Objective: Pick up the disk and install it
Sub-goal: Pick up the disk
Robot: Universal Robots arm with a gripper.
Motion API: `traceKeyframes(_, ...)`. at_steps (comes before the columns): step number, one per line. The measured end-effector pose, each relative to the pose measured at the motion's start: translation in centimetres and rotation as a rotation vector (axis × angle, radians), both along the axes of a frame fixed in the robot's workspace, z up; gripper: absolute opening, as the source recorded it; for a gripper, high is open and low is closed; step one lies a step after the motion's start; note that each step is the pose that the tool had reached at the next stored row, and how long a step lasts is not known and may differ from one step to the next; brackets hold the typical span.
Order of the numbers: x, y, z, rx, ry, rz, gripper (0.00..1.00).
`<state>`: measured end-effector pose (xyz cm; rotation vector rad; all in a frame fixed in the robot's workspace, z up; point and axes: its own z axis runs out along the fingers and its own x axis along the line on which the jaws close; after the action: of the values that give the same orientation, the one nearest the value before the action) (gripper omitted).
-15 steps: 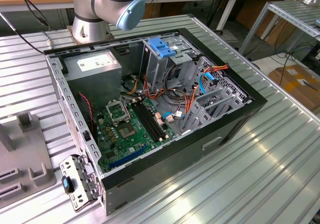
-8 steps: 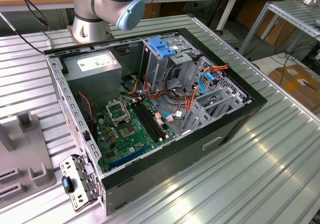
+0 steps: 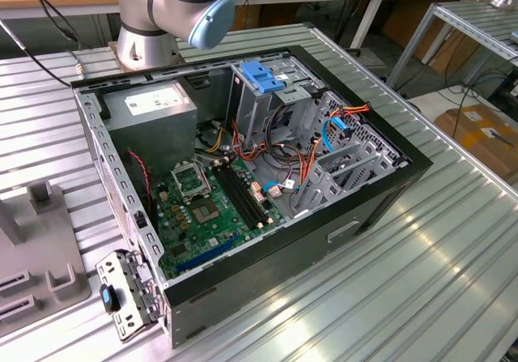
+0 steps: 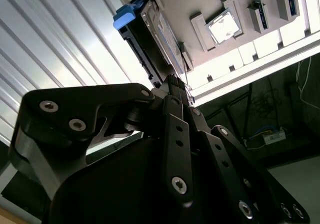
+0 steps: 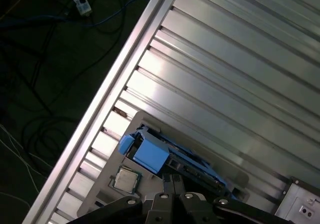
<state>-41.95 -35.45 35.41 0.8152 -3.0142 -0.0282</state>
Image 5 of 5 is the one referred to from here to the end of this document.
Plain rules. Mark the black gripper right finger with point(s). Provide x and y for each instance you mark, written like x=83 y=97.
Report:
x=195 y=209

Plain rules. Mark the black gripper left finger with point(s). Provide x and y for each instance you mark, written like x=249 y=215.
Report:
x=160 y=209

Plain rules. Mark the hard disk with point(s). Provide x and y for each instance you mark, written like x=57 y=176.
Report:
x=150 y=156

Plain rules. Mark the silver CPU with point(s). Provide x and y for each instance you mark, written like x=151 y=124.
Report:
x=126 y=180

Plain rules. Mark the grey parts rack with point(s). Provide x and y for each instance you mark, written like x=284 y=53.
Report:
x=101 y=186

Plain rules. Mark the black open PC case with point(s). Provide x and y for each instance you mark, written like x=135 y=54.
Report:
x=300 y=201

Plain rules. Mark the white power strip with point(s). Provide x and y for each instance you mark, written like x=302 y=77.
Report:
x=82 y=6

